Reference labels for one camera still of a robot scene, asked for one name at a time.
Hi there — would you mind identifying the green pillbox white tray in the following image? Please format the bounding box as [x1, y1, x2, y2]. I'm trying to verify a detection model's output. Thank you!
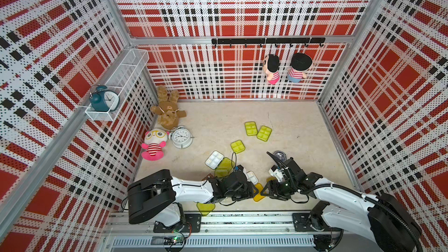
[257, 126, 273, 142]

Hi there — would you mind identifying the green pillbox with cross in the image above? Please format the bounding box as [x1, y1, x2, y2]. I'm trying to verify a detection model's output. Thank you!
[231, 140, 246, 154]

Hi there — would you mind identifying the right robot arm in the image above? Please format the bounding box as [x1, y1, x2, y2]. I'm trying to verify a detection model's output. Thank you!
[261, 154, 423, 252]

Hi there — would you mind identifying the small brown pillbox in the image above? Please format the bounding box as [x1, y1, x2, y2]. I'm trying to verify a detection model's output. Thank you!
[202, 173, 215, 181]

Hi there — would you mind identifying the teal alarm clock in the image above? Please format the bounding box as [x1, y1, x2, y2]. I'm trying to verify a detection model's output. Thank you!
[89, 85, 120, 112]

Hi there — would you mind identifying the round blue pillbox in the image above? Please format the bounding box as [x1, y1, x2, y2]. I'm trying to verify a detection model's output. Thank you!
[274, 150, 287, 162]

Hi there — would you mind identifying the white wire shelf basket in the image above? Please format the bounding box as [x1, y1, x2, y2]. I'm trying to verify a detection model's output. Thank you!
[85, 49, 152, 122]

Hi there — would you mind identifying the white alarm clock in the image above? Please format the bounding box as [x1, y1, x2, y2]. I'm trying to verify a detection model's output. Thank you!
[169, 126, 194, 149]

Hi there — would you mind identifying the open green pillbox front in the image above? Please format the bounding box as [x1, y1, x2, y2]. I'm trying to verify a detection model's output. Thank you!
[196, 203, 216, 217]

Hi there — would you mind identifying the metal base rail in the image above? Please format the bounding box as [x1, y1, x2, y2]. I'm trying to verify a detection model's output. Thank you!
[101, 210, 394, 249]

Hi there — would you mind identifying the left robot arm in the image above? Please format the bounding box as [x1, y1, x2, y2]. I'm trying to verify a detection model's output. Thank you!
[127, 169, 259, 227]

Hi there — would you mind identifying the pink owl plush toy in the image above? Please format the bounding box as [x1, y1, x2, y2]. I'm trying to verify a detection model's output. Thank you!
[141, 129, 169, 161]

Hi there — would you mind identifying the blue dressed hanging doll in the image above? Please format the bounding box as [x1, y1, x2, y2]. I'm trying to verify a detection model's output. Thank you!
[287, 52, 312, 83]

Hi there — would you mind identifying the brown teddy bear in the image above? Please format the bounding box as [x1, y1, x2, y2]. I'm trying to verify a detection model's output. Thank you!
[150, 86, 187, 130]

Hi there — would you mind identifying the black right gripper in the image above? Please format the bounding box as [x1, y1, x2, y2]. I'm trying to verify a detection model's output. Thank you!
[260, 178, 298, 201]

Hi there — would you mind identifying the black hook rail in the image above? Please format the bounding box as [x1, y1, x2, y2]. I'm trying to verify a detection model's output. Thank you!
[211, 37, 326, 46]

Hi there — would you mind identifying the pink dressed hanging doll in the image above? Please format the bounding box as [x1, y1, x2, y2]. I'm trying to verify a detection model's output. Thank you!
[262, 54, 280, 85]

